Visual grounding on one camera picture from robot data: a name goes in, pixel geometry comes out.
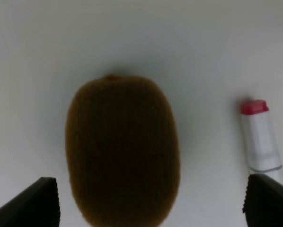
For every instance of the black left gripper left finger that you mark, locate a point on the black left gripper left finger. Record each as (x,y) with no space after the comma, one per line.
(36,206)

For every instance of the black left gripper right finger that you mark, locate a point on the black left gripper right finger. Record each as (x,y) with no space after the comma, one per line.
(263,204)

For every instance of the brown kiwi fruit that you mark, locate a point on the brown kiwi fruit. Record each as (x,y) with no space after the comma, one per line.
(122,152)

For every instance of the white pink-capped marker pen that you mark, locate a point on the white pink-capped marker pen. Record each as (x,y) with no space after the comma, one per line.
(262,151)

